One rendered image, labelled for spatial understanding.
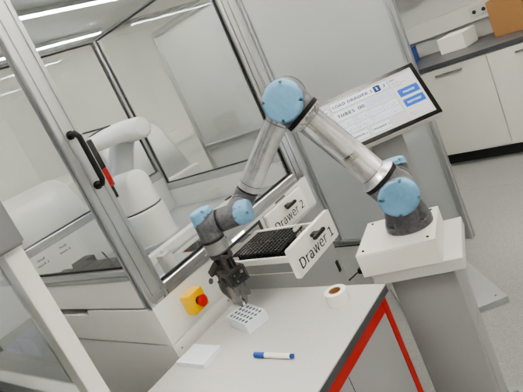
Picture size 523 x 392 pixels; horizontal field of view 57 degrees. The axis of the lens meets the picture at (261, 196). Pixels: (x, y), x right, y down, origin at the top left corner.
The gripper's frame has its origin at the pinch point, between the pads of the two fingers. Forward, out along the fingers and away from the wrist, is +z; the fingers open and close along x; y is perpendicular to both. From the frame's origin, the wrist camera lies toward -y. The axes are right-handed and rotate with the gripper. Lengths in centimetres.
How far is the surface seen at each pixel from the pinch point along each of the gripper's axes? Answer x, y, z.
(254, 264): 11.9, -3.7, -6.5
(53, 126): -25, -7, -76
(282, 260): 16.0, 8.4, -7.1
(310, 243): 27.3, 11.0, -7.5
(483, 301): 112, -1, 78
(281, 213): 45, -29, -8
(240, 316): -4.8, 5.1, 1.6
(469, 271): 134, -22, 78
